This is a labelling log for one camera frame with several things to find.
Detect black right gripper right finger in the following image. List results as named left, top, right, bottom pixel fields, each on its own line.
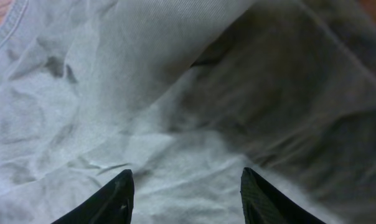
left=240, top=167, right=325, bottom=224

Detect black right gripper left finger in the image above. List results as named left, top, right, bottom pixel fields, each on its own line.
left=52, top=169, right=134, bottom=224

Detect grey cotton shorts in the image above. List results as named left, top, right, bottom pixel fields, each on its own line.
left=0, top=0, right=376, bottom=223

